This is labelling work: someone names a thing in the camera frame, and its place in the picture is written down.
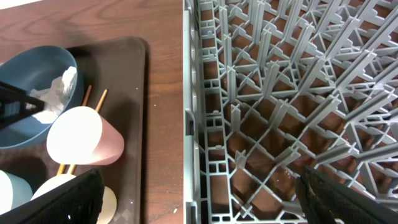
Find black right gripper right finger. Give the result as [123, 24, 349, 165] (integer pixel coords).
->
[295, 166, 397, 224]

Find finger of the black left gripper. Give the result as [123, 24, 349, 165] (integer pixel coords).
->
[1, 82, 45, 129]

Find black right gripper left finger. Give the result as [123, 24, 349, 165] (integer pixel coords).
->
[1, 169, 104, 224]

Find green cup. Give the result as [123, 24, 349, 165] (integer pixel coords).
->
[31, 174, 117, 224]

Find white tissue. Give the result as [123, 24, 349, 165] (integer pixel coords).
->
[29, 67, 77, 124]

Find light blue small bowl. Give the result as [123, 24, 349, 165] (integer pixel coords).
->
[1, 170, 33, 215]

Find grey dishwasher rack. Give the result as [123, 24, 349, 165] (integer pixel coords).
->
[183, 0, 397, 223]

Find wooden chopstick left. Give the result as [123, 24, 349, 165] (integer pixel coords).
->
[57, 85, 92, 175]

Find wooden chopstick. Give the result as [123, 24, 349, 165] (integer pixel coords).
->
[67, 89, 108, 174]
[57, 85, 92, 175]

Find dark blue plate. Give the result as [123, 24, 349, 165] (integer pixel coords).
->
[1, 46, 84, 149]

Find pink cup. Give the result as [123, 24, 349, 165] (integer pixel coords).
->
[46, 106, 124, 166]

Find wooden chopstick right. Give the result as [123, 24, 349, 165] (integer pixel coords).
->
[67, 89, 108, 174]

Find brown serving tray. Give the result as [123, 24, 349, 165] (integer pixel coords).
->
[1, 37, 146, 223]

